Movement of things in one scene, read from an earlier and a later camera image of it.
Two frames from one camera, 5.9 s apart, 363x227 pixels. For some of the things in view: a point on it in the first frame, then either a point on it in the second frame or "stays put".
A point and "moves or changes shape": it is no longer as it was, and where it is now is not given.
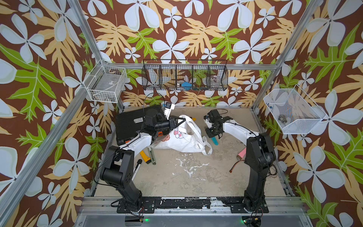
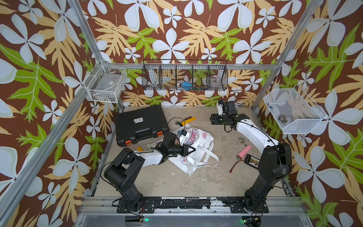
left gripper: x=171 y=124 -> x=184 y=151
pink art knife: x=243 y=152 stays put
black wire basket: x=182 y=74 stays put
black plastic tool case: x=128 y=123 stays put
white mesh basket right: x=294 y=112 stays put
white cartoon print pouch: x=185 y=137 moves or changes shape
